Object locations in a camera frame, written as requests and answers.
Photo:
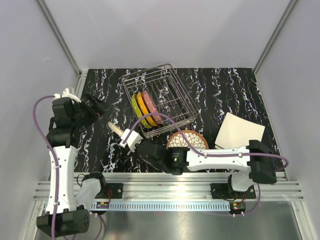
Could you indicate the cream round plate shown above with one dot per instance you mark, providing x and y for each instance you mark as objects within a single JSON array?
[{"x": 115, "y": 129}]

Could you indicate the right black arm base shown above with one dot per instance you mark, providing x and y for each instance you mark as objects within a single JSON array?
[{"x": 220, "y": 191}]

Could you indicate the right aluminium frame post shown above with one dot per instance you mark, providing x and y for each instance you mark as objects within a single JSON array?
[{"x": 275, "y": 34}]

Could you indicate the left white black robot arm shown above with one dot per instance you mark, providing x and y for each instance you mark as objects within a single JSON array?
[{"x": 68, "y": 213}]

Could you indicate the black marble pattern mat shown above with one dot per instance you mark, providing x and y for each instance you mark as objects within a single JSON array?
[{"x": 215, "y": 92}]

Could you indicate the left aluminium frame post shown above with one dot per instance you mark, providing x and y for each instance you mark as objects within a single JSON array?
[{"x": 59, "y": 37}]

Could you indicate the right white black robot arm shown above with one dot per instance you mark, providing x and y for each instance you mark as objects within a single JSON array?
[{"x": 253, "y": 164}]

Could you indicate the white square plate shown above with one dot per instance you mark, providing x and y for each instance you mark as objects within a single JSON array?
[{"x": 236, "y": 132}]

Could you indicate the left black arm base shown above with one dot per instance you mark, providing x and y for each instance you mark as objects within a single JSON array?
[{"x": 111, "y": 189}]

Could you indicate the orange polka dot plate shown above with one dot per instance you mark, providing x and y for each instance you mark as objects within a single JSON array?
[{"x": 144, "y": 109}]

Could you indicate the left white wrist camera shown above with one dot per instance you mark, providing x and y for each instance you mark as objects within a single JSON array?
[{"x": 69, "y": 93}]

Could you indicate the floral patterned brown plate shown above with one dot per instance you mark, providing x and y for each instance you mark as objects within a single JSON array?
[{"x": 194, "y": 138}]

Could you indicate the white slotted cable duct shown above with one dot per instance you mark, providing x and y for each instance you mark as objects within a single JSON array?
[{"x": 144, "y": 206}]

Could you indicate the aluminium mounting rail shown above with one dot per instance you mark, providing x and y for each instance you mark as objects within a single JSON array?
[{"x": 193, "y": 187}]

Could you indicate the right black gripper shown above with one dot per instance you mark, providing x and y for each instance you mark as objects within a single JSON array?
[{"x": 139, "y": 143}]

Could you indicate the aluminium frame post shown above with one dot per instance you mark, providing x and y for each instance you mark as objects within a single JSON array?
[
  {"x": 275, "y": 34},
  {"x": 59, "y": 37}
]

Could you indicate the green polka dot plate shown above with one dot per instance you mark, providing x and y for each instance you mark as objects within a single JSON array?
[{"x": 138, "y": 111}]

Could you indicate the metal wire dish rack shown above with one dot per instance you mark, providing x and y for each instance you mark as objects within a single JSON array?
[{"x": 167, "y": 90}]

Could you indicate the pink polka dot plate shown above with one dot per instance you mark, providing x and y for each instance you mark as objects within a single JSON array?
[{"x": 152, "y": 107}]

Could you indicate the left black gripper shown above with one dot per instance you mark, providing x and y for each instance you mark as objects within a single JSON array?
[{"x": 98, "y": 107}]

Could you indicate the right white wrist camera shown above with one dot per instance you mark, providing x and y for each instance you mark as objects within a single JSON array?
[{"x": 130, "y": 139}]

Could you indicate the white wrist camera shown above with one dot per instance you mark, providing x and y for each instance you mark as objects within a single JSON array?
[
  {"x": 69, "y": 93},
  {"x": 130, "y": 139}
]

